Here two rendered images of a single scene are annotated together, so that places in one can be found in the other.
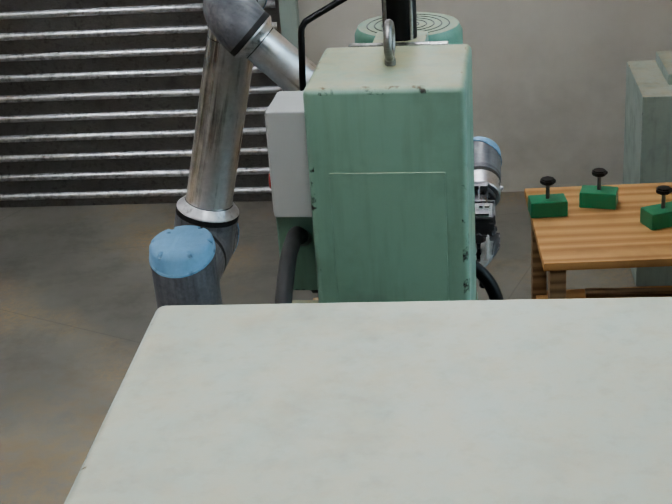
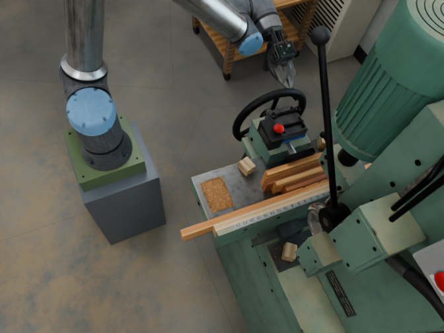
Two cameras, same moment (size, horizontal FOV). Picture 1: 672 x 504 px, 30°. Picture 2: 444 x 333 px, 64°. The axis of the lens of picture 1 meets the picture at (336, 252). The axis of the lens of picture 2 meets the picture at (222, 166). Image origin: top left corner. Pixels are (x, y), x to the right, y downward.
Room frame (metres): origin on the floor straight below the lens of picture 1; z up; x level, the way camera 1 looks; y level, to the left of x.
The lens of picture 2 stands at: (1.82, 0.42, 1.83)
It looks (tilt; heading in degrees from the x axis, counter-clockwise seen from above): 61 degrees down; 320
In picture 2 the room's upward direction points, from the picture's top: 10 degrees clockwise
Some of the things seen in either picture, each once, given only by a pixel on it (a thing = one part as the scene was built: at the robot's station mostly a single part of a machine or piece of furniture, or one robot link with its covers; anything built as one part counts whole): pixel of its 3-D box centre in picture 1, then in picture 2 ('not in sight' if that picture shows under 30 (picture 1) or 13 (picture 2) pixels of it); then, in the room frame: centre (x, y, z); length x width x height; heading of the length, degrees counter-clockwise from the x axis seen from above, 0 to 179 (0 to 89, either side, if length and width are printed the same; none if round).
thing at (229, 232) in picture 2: not in sight; (314, 201); (1.98, -0.07, 0.93); 0.60 x 0.02 x 0.06; 81
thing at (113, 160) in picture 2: not in sight; (104, 142); (2.61, 0.34, 0.68); 0.19 x 0.19 x 0.10
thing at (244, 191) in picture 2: not in sight; (287, 168); (2.12, -0.10, 0.87); 0.61 x 0.30 x 0.06; 81
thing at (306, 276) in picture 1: (307, 235); (371, 236); (1.82, 0.04, 1.23); 0.09 x 0.08 x 0.15; 171
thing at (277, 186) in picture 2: not in sight; (302, 178); (2.06, -0.08, 0.93); 0.19 x 0.01 x 0.06; 81
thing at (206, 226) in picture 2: not in sight; (291, 196); (2.03, -0.03, 0.92); 0.66 x 0.02 x 0.04; 81
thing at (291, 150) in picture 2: not in sight; (291, 152); (2.13, -0.10, 0.95); 0.09 x 0.07 x 0.09; 81
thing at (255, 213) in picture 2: not in sight; (311, 196); (2.00, -0.08, 0.92); 0.60 x 0.02 x 0.05; 81
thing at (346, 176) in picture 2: not in sight; (343, 173); (1.99, -0.14, 1.03); 0.14 x 0.07 x 0.09; 171
